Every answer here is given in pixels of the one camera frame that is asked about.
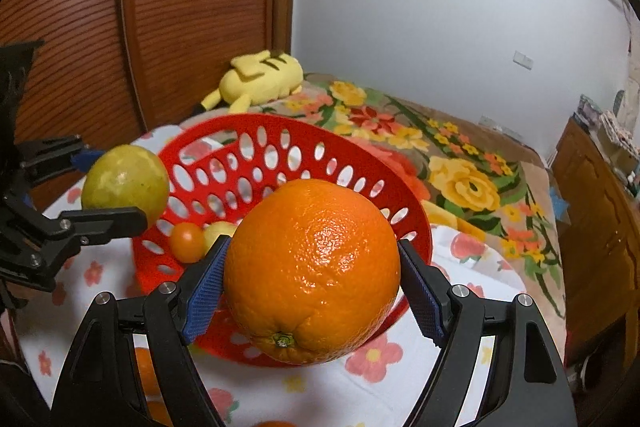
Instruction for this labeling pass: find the large orange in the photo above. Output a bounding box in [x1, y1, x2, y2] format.
[223, 178, 402, 366]
[132, 346, 174, 427]

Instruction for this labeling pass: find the wooden side cabinet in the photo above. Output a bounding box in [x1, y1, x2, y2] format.
[549, 117, 640, 370]

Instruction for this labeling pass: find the red perforated plastic basket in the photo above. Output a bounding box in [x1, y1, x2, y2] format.
[131, 114, 434, 368]

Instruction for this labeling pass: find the cardboard box with clothes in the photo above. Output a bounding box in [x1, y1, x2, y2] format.
[575, 93, 640, 172]

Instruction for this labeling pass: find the yellow plush toy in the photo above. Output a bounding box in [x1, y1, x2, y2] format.
[194, 49, 304, 114]

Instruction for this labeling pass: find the brown slatted wooden wardrobe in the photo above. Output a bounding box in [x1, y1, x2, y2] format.
[0, 0, 301, 214]

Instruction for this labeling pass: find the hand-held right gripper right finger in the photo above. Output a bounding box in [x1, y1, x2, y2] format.
[397, 239, 581, 427]

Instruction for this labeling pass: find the floral white tablecloth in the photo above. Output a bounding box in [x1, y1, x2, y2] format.
[10, 122, 508, 427]

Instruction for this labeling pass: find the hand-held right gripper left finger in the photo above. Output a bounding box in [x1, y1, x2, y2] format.
[50, 234, 234, 427]

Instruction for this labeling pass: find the floral bed blanket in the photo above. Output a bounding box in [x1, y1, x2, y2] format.
[257, 73, 568, 323]

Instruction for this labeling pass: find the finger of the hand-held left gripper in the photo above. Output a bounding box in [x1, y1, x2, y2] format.
[30, 206, 149, 253]
[20, 134, 103, 178]

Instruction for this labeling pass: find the large yellow-green passion fruit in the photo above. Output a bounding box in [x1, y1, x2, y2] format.
[81, 145, 171, 231]

